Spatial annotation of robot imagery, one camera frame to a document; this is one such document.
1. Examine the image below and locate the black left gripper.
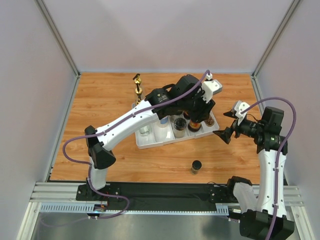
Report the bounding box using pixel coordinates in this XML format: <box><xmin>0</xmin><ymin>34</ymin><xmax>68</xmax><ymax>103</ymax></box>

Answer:
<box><xmin>179</xmin><ymin>88</ymin><xmax>216</xmax><ymax>125</ymax></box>

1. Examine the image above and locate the small black lid spice jar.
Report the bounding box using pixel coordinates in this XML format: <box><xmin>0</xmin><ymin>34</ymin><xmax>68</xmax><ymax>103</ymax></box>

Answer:
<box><xmin>204</xmin><ymin>116</ymin><xmax>215</xmax><ymax>127</ymax></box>
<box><xmin>190</xmin><ymin>160</ymin><xmax>202</xmax><ymax>175</ymax></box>

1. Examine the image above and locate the red lid sauce jar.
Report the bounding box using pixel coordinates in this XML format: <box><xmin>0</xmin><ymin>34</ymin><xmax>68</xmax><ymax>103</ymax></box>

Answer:
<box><xmin>187</xmin><ymin>120</ymin><xmax>202</xmax><ymax>133</ymax></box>

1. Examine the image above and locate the white powder jar black lid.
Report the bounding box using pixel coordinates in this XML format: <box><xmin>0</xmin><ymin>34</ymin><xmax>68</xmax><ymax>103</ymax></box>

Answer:
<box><xmin>173</xmin><ymin>117</ymin><xmax>187</xmax><ymax>139</ymax></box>

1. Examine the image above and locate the salt jar silver lid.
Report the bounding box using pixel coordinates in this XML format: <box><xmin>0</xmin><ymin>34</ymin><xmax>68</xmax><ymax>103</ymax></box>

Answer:
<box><xmin>157</xmin><ymin>116</ymin><xmax>169</xmax><ymax>128</ymax></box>

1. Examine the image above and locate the clear glass oil bottle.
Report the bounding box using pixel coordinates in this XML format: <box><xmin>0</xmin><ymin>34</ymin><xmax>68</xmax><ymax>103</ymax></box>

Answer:
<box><xmin>136</xmin><ymin>100</ymin><xmax>151</xmax><ymax>137</ymax></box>

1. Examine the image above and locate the glass oil bottle dark sauce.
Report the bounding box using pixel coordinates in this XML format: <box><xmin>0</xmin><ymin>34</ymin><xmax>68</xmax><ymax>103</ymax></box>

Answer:
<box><xmin>135</xmin><ymin>84</ymin><xmax>145</xmax><ymax>104</ymax></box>

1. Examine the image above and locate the glass oil bottle brown sauce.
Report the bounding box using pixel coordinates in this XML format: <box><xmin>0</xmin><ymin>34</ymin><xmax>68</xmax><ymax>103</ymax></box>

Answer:
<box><xmin>132</xmin><ymin>73</ymin><xmax>142</xmax><ymax>87</ymax></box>

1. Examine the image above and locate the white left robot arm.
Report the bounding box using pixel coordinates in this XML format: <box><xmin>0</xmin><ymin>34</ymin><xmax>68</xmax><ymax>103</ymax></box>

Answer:
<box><xmin>84</xmin><ymin>72</ymin><xmax>222</xmax><ymax>201</ymax></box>

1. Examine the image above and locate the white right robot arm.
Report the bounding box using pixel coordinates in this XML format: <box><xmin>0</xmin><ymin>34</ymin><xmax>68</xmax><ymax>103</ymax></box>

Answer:
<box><xmin>214</xmin><ymin>100</ymin><xmax>295</xmax><ymax>240</ymax></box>

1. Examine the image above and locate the white divided organizer tray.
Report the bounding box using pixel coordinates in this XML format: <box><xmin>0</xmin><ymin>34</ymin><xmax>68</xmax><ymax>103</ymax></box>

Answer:
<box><xmin>135</xmin><ymin>112</ymin><xmax>220</xmax><ymax>149</ymax></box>

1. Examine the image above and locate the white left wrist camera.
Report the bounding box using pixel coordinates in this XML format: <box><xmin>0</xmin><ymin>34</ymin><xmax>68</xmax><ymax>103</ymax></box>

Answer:
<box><xmin>201</xmin><ymin>73</ymin><xmax>223</xmax><ymax>103</ymax></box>

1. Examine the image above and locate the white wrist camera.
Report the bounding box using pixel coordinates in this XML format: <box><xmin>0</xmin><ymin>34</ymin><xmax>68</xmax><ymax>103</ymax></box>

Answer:
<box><xmin>201</xmin><ymin>73</ymin><xmax>223</xmax><ymax>103</ymax></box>
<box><xmin>231</xmin><ymin>100</ymin><xmax>250</xmax><ymax>126</ymax></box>

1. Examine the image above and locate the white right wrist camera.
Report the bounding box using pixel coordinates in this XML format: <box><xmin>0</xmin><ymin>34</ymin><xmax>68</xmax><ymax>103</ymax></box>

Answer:
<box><xmin>231</xmin><ymin>100</ymin><xmax>250</xmax><ymax>126</ymax></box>

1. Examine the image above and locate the right aluminium corner post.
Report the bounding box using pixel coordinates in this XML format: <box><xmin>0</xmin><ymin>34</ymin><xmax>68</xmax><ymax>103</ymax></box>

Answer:
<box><xmin>251</xmin><ymin>0</ymin><xmax>303</xmax><ymax>79</ymax></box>

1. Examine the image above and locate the aluminium corner post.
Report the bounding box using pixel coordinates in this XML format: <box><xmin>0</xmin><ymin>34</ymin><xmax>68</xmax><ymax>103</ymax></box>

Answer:
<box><xmin>34</xmin><ymin>0</ymin><xmax>81</xmax><ymax>76</ymax></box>
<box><xmin>251</xmin><ymin>0</ymin><xmax>303</xmax><ymax>79</ymax></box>

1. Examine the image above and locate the aluminium frame rail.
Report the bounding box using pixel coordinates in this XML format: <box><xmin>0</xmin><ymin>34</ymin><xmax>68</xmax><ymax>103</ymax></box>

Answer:
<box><xmin>29</xmin><ymin>181</ymin><xmax>305</xmax><ymax>216</ymax></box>

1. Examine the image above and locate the left aluminium corner post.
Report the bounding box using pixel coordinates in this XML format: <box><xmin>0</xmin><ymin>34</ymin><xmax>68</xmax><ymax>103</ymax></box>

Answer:
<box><xmin>34</xmin><ymin>0</ymin><xmax>81</xmax><ymax>76</ymax></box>

